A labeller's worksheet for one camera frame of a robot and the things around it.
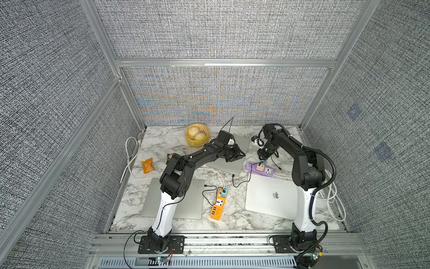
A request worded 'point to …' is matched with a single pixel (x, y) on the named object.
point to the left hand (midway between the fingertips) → (249, 154)
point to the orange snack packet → (148, 165)
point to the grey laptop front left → (190, 206)
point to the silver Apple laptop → (275, 196)
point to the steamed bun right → (199, 136)
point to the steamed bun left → (192, 130)
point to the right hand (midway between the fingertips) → (265, 150)
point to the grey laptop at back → (234, 166)
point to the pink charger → (260, 167)
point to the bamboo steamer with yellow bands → (190, 140)
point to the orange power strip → (218, 205)
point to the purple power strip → (267, 171)
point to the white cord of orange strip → (129, 161)
